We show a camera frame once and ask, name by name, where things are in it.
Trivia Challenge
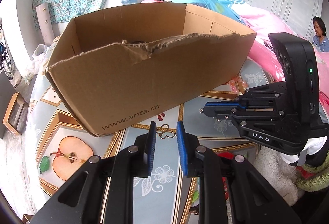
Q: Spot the person's right hand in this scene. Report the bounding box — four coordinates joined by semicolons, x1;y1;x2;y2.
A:
280;135;327;166

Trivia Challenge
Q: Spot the pink floral quilt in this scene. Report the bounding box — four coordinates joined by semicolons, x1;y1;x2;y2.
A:
141;0;329;101

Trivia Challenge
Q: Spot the fruit print tablecloth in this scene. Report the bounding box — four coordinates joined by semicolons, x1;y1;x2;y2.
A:
24;34;273;224

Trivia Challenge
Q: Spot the brown cardboard box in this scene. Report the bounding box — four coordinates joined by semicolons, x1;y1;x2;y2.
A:
45;3;257;138

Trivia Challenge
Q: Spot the wooden frame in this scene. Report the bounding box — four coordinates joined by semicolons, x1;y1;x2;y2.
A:
2;92;29;136

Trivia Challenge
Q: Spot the orange and pink bead bracelet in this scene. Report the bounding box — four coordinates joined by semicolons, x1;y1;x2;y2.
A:
199;76;249;122

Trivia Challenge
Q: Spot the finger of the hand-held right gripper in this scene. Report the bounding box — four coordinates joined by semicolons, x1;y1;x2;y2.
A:
200;107;289;125
205;82;287;108

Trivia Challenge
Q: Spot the white plush toy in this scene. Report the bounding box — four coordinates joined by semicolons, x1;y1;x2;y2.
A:
254;147;300;207

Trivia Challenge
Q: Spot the wheelchair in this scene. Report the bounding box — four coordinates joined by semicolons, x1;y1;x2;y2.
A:
0;40;15;80

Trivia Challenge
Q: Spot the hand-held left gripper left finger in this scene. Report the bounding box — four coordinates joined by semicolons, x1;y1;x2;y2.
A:
31;121;157;224

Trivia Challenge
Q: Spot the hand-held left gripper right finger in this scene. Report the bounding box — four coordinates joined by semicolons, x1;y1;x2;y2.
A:
176;121;302;224

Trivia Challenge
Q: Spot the white plastic bag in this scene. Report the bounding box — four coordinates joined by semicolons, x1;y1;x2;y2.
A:
26;44;52;78

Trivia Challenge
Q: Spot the white paper roll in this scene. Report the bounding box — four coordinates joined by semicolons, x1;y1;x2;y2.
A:
35;2;56;46

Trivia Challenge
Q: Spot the dark cabinet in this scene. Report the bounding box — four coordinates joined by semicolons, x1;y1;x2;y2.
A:
0;70;16;140

